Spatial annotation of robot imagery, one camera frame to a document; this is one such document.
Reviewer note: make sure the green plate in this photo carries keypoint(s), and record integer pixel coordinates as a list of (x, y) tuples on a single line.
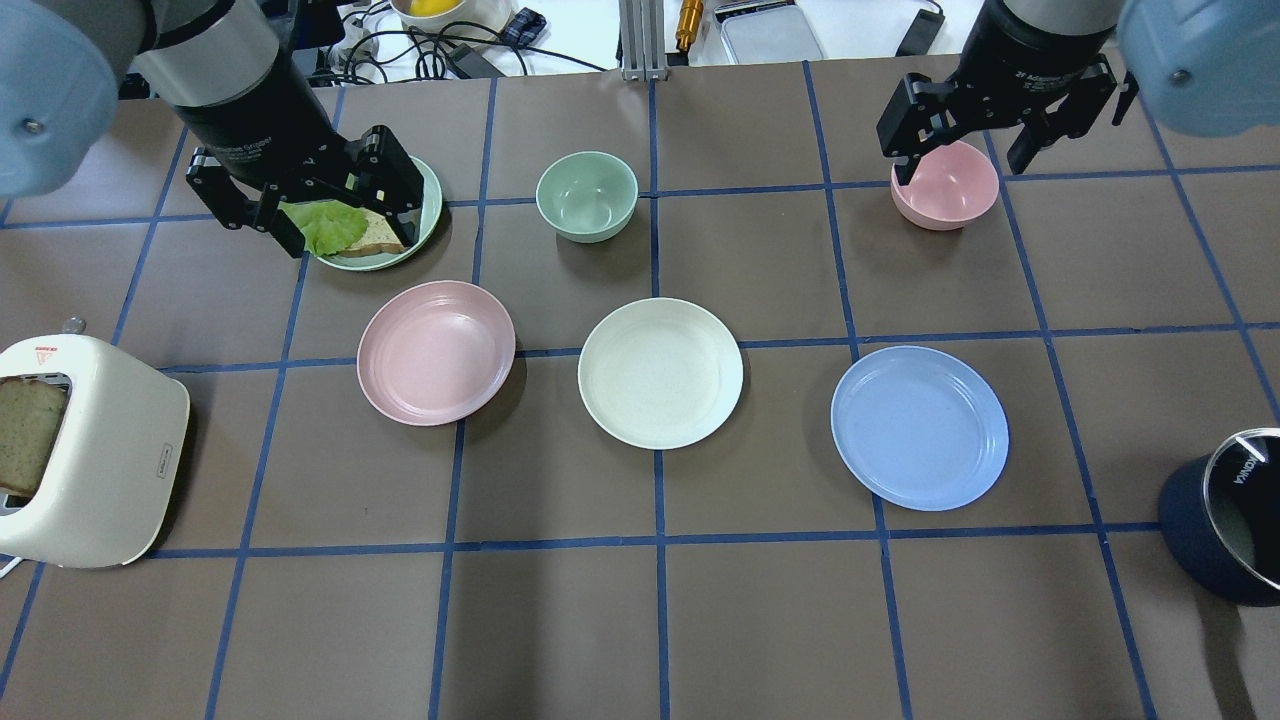
[(431, 212)]

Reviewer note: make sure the pink plate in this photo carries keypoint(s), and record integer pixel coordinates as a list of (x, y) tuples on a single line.
[(436, 353)]

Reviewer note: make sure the cream toaster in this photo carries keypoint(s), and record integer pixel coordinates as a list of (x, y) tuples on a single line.
[(110, 473)]

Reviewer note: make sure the pink bowl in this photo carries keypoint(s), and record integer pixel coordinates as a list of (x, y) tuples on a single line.
[(951, 187)]

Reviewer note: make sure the grey metal tray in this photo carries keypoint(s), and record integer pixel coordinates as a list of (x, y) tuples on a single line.
[(768, 33)]

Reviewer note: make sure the lettuce leaf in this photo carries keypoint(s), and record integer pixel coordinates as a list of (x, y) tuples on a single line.
[(328, 227)]

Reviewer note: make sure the bread slice in toaster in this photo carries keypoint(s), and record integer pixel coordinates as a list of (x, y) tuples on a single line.
[(31, 413)]

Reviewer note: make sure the white bowl with yellow fruit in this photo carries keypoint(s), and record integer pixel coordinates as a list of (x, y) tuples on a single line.
[(434, 16)]

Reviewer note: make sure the green bowl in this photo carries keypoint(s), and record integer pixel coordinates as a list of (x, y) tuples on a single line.
[(587, 196)]

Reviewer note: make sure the cream plate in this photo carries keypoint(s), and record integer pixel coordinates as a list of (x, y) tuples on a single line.
[(660, 373)]

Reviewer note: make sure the black adapter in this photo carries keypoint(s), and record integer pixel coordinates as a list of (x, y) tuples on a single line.
[(923, 30)]

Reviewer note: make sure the aluminium frame post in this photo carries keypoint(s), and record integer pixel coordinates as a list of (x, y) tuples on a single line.
[(642, 41)]

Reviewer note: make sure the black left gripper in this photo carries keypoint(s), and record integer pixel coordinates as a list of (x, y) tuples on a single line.
[(252, 118)]

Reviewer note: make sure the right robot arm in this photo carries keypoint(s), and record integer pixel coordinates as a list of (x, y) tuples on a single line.
[(1207, 69)]

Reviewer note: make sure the bread slice on plate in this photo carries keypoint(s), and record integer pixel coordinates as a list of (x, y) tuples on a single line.
[(378, 238)]

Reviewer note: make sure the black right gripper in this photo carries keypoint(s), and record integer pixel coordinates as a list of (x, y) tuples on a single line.
[(1030, 58)]

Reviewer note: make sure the brass connector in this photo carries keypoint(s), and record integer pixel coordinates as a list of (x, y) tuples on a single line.
[(688, 24)]

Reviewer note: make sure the blue plate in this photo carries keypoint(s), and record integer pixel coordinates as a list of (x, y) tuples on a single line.
[(919, 428)]

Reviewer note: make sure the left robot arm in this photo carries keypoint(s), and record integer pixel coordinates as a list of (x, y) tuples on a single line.
[(64, 61)]

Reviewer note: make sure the dark blue pot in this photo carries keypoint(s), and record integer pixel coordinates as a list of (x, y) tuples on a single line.
[(1219, 515)]

